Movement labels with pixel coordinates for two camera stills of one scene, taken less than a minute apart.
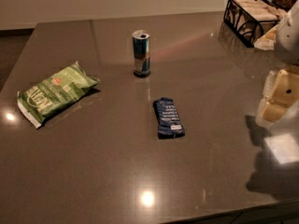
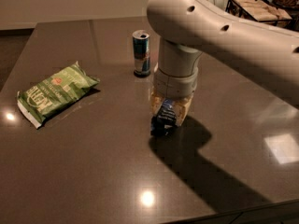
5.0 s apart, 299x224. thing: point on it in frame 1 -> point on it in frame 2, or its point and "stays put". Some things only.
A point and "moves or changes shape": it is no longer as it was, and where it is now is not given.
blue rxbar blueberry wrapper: x=168 y=120 moves or changes shape
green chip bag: x=35 y=103 stays put
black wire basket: x=246 y=16 stays put
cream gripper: x=288 y=37 -> x=175 y=86
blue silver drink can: x=141 y=45 stays put
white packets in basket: x=259 y=9 stays put
